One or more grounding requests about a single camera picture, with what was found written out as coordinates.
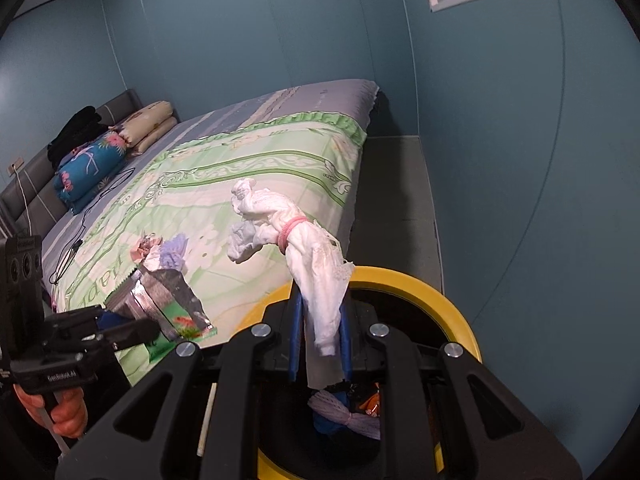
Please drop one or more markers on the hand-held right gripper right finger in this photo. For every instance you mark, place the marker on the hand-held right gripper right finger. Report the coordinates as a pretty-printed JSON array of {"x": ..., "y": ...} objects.
[{"x": 346, "y": 350}]

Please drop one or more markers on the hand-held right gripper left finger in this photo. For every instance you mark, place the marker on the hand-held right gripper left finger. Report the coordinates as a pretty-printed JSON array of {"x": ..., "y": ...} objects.
[{"x": 296, "y": 332}]

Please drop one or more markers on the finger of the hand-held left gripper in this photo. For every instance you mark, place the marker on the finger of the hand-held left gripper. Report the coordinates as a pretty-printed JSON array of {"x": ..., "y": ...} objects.
[
  {"x": 80, "y": 321},
  {"x": 130, "y": 334}
]

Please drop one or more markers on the silver foil snack bag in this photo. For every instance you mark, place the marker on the silver foil snack bag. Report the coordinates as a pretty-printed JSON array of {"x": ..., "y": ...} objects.
[{"x": 150, "y": 295}]

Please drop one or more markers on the white cloth with pink scrunchie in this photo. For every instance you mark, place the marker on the white cloth with pink scrunchie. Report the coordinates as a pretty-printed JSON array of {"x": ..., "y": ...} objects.
[{"x": 320, "y": 270}]

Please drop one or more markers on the blue plastic bag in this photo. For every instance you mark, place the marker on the blue plastic bag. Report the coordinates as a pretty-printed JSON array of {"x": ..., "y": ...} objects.
[{"x": 325, "y": 422}]

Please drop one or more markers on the purple foam fruit net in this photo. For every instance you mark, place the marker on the purple foam fruit net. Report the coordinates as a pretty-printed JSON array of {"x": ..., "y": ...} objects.
[{"x": 172, "y": 255}]

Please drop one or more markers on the black bin with yellow rim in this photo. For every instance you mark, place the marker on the black bin with yellow rim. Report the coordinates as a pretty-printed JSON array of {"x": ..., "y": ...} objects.
[{"x": 425, "y": 292}]

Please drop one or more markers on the person's left hand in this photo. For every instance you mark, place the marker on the person's left hand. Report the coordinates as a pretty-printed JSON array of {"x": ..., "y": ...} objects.
[{"x": 70, "y": 412}]

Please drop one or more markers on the orange wrapper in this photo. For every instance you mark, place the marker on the orange wrapper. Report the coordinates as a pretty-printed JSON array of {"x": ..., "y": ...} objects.
[{"x": 371, "y": 404}]

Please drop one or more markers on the crumpled paper wrapper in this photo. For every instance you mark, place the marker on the crumpled paper wrapper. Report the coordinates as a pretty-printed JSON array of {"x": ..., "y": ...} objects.
[{"x": 147, "y": 249}]

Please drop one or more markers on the grey padded headboard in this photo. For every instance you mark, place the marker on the grey padded headboard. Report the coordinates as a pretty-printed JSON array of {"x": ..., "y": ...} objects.
[{"x": 30, "y": 195}]

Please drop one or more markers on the blue floral folded quilt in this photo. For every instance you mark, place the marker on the blue floral folded quilt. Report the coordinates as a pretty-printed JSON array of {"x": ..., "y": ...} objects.
[{"x": 92, "y": 165}]

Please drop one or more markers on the green floral quilt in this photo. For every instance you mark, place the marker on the green floral quilt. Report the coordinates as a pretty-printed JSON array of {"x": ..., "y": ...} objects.
[{"x": 225, "y": 170}]

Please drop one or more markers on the black clothes pile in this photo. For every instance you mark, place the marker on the black clothes pile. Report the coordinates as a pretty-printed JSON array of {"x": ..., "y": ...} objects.
[{"x": 75, "y": 132}]

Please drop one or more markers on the beige folded quilt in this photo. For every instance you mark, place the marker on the beige folded quilt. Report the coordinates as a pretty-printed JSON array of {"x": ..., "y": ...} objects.
[{"x": 147, "y": 122}]

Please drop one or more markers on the grey striped bed sheet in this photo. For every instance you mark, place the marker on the grey striped bed sheet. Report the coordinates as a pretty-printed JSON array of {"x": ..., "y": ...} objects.
[{"x": 300, "y": 97}]

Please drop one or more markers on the wall socket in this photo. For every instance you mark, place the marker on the wall socket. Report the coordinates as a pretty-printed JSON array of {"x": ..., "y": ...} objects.
[{"x": 16, "y": 166}]

